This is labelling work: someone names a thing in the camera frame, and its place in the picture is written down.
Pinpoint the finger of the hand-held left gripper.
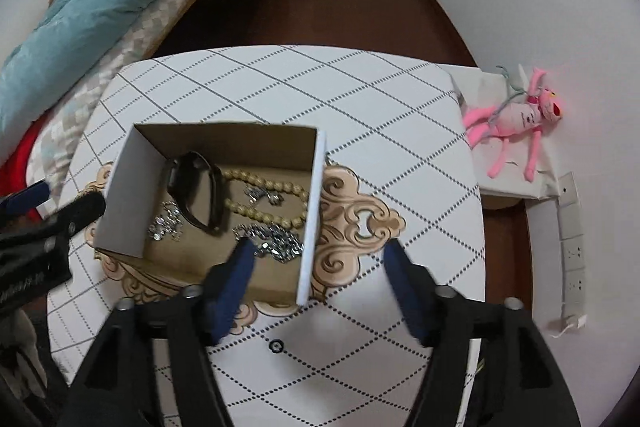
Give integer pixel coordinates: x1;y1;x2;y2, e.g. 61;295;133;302
0;179;52;217
47;191;109;239

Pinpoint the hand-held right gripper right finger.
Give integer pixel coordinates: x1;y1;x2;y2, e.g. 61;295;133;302
382;237;583;427

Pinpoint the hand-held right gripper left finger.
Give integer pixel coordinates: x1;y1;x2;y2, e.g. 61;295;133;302
65;237;258;427

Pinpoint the thick silver chain bracelet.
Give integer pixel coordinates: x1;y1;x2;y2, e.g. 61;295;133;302
233;223;306;265

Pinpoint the cardboard box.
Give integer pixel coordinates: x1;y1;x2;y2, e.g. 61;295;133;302
93;121;329;308

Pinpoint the red cloth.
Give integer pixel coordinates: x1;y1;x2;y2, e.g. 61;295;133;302
0;123;43;200

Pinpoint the black smart watch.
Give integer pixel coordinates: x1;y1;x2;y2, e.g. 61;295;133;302
164;150;227;238

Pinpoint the dark cloth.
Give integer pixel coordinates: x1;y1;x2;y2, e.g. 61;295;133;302
0;304;57;427

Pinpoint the small silver pendant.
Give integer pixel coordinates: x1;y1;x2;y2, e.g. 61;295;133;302
243;185;284;208

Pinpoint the white cushion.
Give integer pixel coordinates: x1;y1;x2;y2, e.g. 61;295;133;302
440;63;562;202

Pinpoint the white power strip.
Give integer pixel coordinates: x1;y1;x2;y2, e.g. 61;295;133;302
555;172;589;319

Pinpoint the white diamond-pattern tablecloth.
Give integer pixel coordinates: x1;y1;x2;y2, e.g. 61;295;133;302
46;44;490;427

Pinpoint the grey checked mattress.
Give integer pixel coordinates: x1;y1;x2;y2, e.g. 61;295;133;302
22;0;276;190

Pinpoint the teal quilt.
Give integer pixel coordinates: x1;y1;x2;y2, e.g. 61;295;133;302
0;0;292;134

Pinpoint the pink plush toy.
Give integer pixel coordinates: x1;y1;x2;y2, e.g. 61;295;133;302
462;67;564;182

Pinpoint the beige bead bracelet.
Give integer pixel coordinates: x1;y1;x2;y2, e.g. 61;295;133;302
219;168;311;231

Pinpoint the thin silver chain bracelet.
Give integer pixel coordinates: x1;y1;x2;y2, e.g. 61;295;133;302
146;201;187;243

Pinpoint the white cable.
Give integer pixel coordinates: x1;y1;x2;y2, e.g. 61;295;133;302
546;314;589;339

